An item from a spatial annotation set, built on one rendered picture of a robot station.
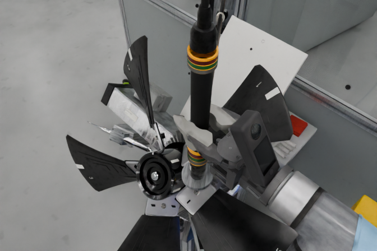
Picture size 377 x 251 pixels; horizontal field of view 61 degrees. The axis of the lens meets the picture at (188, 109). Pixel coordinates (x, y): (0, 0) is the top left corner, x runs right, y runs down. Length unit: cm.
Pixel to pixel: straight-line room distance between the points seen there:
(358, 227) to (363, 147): 95
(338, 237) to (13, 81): 284
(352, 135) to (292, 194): 94
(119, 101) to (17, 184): 146
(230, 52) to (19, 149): 191
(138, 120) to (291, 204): 65
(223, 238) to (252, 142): 38
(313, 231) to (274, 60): 56
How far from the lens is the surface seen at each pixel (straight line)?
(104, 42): 318
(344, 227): 50
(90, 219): 214
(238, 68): 98
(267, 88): 73
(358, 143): 143
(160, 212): 90
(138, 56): 85
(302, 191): 50
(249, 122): 45
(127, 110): 107
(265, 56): 96
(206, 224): 80
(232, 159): 51
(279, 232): 81
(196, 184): 71
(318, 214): 50
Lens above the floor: 193
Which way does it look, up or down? 51 degrees down
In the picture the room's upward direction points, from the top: straight up
